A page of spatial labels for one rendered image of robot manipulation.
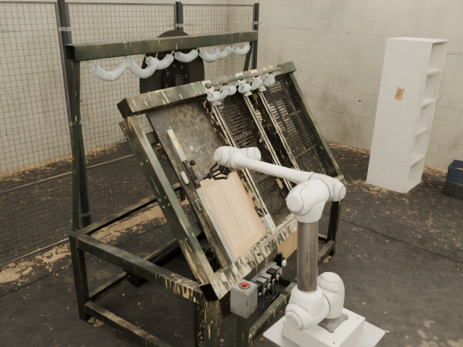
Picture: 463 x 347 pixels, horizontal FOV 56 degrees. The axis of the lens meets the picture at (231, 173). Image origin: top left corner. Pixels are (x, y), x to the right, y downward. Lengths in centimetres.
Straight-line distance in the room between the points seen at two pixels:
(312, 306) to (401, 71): 449
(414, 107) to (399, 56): 68
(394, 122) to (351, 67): 205
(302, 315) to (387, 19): 623
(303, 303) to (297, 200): 55
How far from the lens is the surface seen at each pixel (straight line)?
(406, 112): 632
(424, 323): 418
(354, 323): 260
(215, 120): 318
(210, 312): 283
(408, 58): 624
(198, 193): 281
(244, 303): 261
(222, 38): 408
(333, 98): 838
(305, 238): 211
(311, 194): 201
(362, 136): 823
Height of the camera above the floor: 247
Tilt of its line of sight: 22 degrees down
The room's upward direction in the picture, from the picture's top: 1 degrees clockwise
